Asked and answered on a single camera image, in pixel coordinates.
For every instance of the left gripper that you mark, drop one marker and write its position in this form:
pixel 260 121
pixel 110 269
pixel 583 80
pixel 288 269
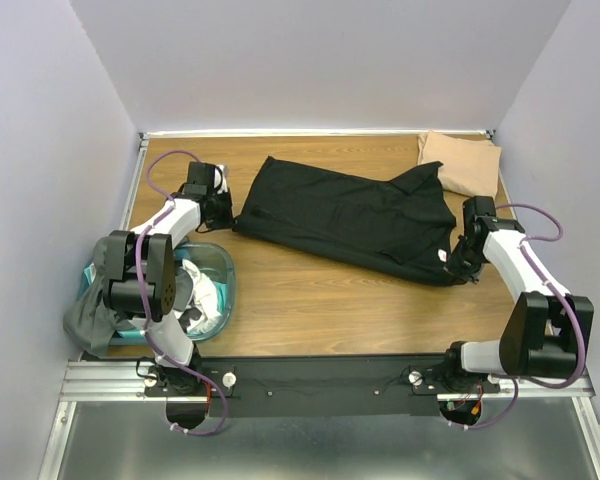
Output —
pixel 227 220

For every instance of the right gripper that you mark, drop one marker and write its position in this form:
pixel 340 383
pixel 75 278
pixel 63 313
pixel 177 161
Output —
pixel 457 275

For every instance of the black t shirt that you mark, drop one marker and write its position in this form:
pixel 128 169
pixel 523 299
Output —
pixel 400 227

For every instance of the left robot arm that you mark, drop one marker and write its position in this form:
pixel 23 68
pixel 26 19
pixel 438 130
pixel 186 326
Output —
pixel 140 270

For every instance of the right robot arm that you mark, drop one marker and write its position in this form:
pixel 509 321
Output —
pixel 547 335

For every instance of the teal plastic basket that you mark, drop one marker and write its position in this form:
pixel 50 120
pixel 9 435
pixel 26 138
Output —
pixel 212 260

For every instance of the white clothes in basket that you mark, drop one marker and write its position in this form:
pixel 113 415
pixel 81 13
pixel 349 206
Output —
pixel 196 303

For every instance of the folded beige t shirt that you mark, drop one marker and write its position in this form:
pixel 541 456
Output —
pixel 469 167

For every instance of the grey t shirt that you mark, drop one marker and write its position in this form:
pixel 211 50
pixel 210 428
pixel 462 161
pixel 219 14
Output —
pixel 88 322

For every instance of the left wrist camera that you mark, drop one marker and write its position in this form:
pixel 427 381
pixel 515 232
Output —
pixel 221 179

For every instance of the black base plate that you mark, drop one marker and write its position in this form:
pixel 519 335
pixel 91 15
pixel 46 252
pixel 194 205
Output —
pixel 318 386

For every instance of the aluminium rail frame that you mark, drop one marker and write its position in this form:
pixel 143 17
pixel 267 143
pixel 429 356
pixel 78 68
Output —
pixel 293 304

